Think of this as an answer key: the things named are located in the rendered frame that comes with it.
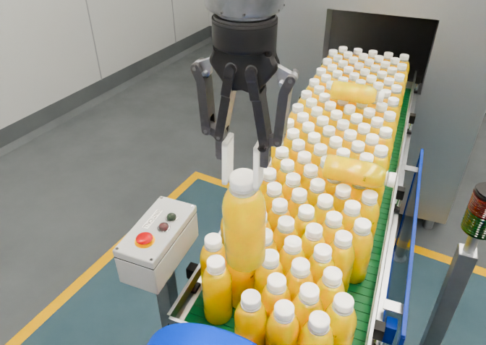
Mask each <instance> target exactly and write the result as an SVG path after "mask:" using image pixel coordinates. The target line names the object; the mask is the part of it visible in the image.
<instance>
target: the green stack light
mask: <svg viewBox="0 0 486 345"><path fill-rule="evenodd" d="M461 229H462V230H463V231H464V232H465V233H466V234H467V235H469V236H471V237H473V238H475V239H480V240H486V220H483V219H481V218H478V217H476V216H475V215H473V214H472V213H471V212H470V211H469V209H468V207H466V210H465V213H464V216H463V218H462V220H461Z"/></svg>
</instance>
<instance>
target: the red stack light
mask: <svg viewBox="0 0 486 345"><path fill-rule="evenodd" d="M467 207H468V209H469V211H470V212H471V213H472V214H473V215H475V216H476V217H478V218H481V219H483V220H486V202H485V201H484V200H482V199H480V198H479V197H478V196H477V195H476V194H475V192H474V190H473V192H472V195H471V197H470V199H469V202H468V205H467Z"/></svg>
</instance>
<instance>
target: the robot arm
mask: <svg viewBox="0 0 486 345"><path fill-rule="evenodd" d="M284 6H285V0H205V7H206V9H207V10H208V11H210V12H212V13H213V16H212V42H213V50H212V53H211V54H210V57H208V58H206V59H204V58H202V57H201V58H199V59H198V60H197V61H195V62H194V63H193V64H192V65H191V66H190V70H191V72H192V74H193V77H194V79H195V81H196V85H197V97H198V104H199V111H200V123H201V130H202V133H203V134H204V135H211V136H212V137H214V139H215V141H216V158H217V159H218V160H222V184H224V185H227V184H228V182H229V176H230V174H231V172H232V171H233V168H234V133H231V132H230V133H228V131H229V130H230V128H229V125H230V121H231V115H232V111H233V107H234V100H235V96H236V91H237V90H243V91H245V92H247V93H249V96H250V101H252V108H253V113H254V118H255V126H256V130H257V138H258V141H257V142H256V144H255V146H254V148H253V190H254V191H258V190H259V188H260V186H261V184H262V182H263V174H264V168H267V167H268V165H269V163H270V160H271V147H273V146H275V147H277V148H278V147H281V145H282V143H283V141H284V138H285V136H286V130H287V124H288V119H289V109H290V103H291V94H292V88H293V86H294V84H295V82H296V81H297V79H298V77H299V71H298V70H297V69H292V70H289V69H287V68H285V67H283V66H282V65H280V61H279V58H278V56H277V53H276V44H277V30H278V17H277V16H276V14H278V13H280V12H281V11H282V10H283V8H284ZM213 68H214V70H215V71H216V73H217V74H218V76H219V77H220V78H221V80H222V82H223V83H222V88H221V102H220V106H219V110H218V118H217V122H216V112H215V104H214V94H213V79H212V75H211V73H212V72H213ZM274 74H275V75H276V76H277V78H278V80H277V83H278V86H279V87H281V89H280V91H279V94H278V103H277V109H276V120H275V127H274V133H272V130H271V125H270V116H269V110H268V102H267V96H266V91H267V88H266V83H267V82H268V81H269V79H270V78H271V77H272V76H273V75H274ZM227 133H228V134H227Z"/></svg>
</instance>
